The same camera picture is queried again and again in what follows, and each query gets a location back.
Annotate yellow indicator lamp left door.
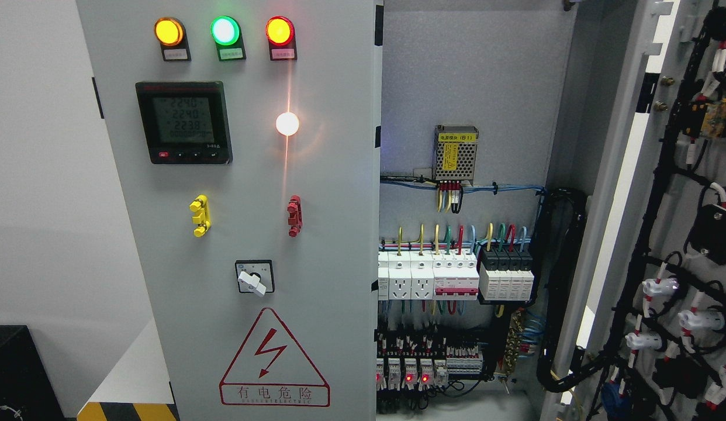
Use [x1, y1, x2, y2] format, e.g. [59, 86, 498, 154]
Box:
[154, 16, 191, 62]

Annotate black digital power meter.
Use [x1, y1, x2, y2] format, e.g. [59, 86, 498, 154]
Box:
[136, 81, 233, 164]

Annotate brass terminal bar right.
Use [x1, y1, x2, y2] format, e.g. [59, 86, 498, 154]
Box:
[502, 308, 524, 378]

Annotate red terminal block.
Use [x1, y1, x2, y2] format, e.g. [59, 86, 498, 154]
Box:
[286, 195, 303, 238]

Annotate perforated metal power supply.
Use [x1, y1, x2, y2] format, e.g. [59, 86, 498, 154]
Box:
[432, 125, 479, 182]

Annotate white glowing lamp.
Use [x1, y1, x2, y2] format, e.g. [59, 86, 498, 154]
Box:
[275, 112, 299, 137]

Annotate red electric hazard sign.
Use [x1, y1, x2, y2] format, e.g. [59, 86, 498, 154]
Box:
[220, 308, 330, 407]

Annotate black cable conduit right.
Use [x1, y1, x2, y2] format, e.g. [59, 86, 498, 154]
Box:
[533, 187, 609, 394]

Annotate yellow terminal block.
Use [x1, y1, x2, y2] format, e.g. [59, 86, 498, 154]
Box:
[189, 194, 211, 237]

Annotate lower relay terminal row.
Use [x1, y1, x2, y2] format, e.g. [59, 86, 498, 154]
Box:
[374, 327, 494, 414]

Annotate green indicator lamp left door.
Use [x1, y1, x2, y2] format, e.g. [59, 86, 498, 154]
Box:
[210, 15, 246, 61]

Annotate red indicator lamp left door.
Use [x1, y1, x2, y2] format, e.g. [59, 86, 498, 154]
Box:
[266, 16, 298, 61]

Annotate grey cabinet door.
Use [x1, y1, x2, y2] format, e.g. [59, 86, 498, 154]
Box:
[537, 1, 726, 420]
[77, 1, 383, 420]

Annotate black surge protector modules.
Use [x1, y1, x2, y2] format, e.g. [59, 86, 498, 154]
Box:
[478, 248, 537, 307]

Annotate white rotary selector switch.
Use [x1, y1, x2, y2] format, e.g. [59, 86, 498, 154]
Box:
[235, 260, 275, 297]

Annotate white breaker and socket row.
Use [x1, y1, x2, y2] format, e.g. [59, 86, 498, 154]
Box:
[376, 250, 479, 301]

